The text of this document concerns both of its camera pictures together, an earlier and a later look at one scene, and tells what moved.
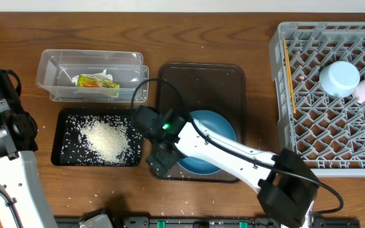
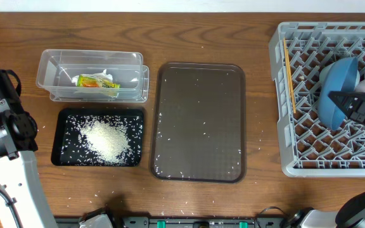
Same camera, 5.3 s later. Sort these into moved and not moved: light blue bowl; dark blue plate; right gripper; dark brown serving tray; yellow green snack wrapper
Moved: right gripper; dark blue plate
Not moved: light blue bowl; dark brown serving tray; yellow green snack wrapper
